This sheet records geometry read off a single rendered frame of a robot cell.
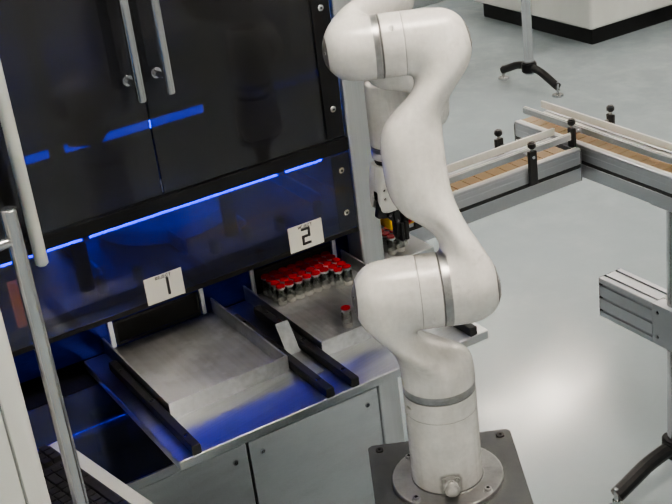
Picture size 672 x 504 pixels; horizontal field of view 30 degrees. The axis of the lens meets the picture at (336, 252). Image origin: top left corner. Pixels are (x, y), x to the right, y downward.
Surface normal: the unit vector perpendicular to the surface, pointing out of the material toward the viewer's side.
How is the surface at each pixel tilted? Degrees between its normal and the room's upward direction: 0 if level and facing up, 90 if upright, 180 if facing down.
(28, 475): 90
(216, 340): 0
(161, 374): 0
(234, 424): 0
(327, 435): 90
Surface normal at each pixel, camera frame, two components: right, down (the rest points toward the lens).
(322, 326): -0.11, -0.90
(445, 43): 0.04, 0.07
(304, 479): 0.52, 0.31
